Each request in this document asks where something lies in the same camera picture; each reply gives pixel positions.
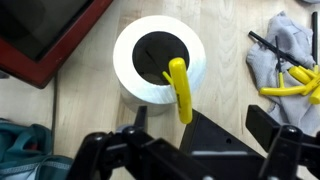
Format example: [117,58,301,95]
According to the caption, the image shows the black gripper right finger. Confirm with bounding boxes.
[245,104,320,180]

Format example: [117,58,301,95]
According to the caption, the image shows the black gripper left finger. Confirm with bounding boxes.
[66,105,149,180]

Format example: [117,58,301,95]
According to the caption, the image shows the small yellow T-handle wrench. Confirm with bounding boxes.
[161,56,194,125]

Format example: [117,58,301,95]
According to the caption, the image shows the silver metal cylinder holder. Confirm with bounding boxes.
[112,14,207,118]

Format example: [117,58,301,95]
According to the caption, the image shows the black wedge wrench stand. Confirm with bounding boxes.
[179,109,268,180]

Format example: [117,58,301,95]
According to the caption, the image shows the red microwave oven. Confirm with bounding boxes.
[0,0,115,90]

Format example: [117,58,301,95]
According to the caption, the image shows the black power cord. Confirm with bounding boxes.
[50,71,60,156]

